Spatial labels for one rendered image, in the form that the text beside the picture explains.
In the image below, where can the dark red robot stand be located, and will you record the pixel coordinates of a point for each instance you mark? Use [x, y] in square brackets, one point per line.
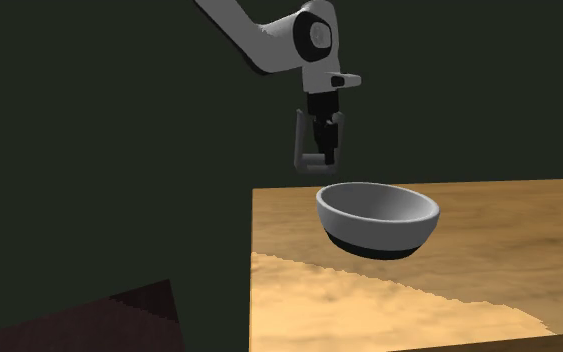
[115, 326]

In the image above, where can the wooden table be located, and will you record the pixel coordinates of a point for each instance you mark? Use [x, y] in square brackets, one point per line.
[495, 253]

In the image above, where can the white bowl with black base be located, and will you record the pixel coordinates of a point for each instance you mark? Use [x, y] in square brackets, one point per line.
[376, 226]

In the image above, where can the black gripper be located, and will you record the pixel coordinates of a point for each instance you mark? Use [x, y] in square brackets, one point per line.
[323, 103]

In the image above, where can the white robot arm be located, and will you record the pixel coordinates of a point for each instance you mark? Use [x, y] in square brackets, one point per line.
[281, 41]

